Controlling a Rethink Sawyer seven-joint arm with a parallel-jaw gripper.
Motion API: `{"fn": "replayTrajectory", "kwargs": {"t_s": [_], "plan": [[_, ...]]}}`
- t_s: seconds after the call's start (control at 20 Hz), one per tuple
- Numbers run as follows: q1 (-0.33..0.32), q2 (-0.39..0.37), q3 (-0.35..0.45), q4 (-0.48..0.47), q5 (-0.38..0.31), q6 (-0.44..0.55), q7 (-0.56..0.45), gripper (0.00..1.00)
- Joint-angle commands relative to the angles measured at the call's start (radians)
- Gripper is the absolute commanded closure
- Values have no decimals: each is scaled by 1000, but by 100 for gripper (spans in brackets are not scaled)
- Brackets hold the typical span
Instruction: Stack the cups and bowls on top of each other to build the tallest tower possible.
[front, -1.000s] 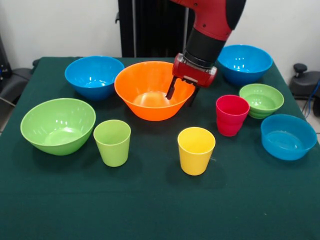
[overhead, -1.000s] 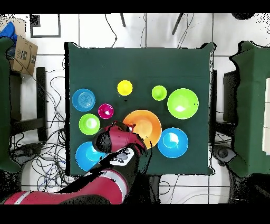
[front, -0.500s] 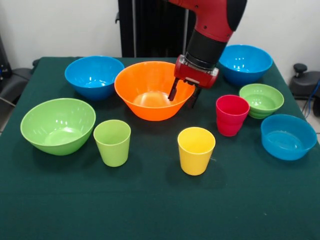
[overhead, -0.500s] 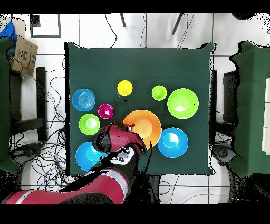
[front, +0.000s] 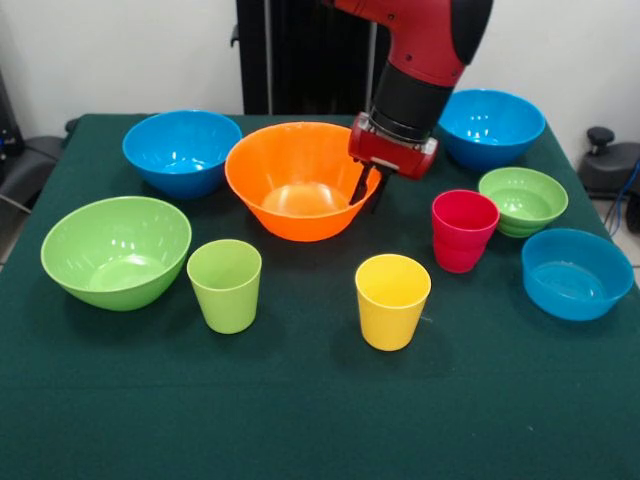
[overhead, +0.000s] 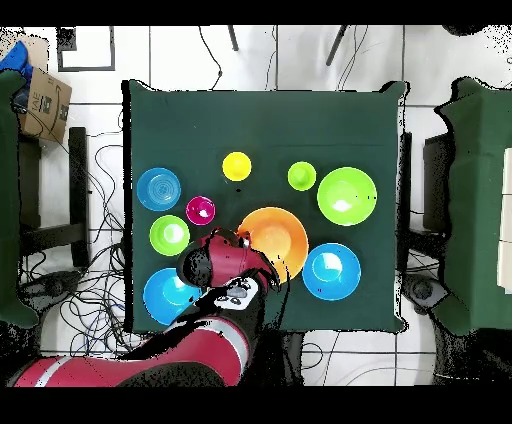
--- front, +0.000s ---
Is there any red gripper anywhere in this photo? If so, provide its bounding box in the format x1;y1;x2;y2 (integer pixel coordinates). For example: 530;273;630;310
348;112;440;215

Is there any large orange bowl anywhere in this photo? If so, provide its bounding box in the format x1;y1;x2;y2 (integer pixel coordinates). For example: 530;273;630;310
224;121;384;244

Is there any red cup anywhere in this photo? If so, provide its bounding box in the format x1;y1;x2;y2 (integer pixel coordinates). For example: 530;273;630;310
431;189;501;275

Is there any yellow cup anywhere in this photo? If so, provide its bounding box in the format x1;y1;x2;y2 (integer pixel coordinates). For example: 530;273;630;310
354;253;433;352

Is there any large blue bowl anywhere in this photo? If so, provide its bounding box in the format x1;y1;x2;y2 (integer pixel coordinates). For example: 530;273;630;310
121;109;244;201
437;88;547;174

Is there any small green bowl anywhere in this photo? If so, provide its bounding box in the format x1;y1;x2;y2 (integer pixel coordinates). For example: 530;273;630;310
477;166;570;239

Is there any green cup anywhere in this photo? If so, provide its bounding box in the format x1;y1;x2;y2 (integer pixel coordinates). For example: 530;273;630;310
186;238;263;335

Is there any dark green table cloth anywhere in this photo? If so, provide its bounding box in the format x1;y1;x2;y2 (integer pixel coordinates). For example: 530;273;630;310
0;113;640;480

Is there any small blue bowl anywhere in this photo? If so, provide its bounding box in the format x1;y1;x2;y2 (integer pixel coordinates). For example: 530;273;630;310
521;228;635;322

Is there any black knobbed equipment base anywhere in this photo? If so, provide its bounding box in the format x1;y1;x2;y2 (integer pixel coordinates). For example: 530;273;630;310
579;126;640;201

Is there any large green bowl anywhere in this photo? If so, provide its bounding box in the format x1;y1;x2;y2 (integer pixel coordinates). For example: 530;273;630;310
40;195;193;312

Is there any black chair base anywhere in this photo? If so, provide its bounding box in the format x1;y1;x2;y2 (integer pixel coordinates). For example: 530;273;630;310
0;133;66;211

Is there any black equipment case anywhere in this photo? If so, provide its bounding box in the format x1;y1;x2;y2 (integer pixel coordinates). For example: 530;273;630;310
0;69;24;161

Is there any blue cable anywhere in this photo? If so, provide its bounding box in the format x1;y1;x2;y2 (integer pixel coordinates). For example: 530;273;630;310
604;159;640;236

